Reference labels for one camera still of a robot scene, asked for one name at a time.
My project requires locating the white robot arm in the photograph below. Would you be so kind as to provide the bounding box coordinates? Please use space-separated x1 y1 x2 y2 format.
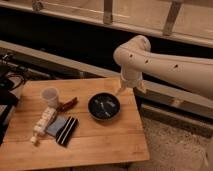
113 35 213 100

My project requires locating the black white striped block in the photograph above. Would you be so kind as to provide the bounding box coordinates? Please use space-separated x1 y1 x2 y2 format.
56 117 78 147

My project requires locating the metal rail frame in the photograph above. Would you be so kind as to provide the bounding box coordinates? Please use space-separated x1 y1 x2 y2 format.
0 0 213 48

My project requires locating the wooden cutting board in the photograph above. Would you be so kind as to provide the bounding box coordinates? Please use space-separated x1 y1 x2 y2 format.
0 78 149 170

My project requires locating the black cables and equipment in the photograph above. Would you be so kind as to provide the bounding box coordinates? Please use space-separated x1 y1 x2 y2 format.
0 52 29 147

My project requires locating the brown red marker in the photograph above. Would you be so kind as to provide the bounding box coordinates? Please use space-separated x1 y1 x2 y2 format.
58 98 78 112

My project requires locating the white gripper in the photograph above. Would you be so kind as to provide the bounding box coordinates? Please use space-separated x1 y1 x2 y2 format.
115 68 144 97

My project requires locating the dark ceramic bowl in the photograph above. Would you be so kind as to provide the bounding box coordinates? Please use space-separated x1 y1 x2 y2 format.
88 93 120 121

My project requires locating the white plastic bottle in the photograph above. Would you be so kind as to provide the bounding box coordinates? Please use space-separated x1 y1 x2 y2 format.
30 107 57 145

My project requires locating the translucent plastic cup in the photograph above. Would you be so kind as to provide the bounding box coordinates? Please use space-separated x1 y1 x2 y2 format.
41 87 59 108

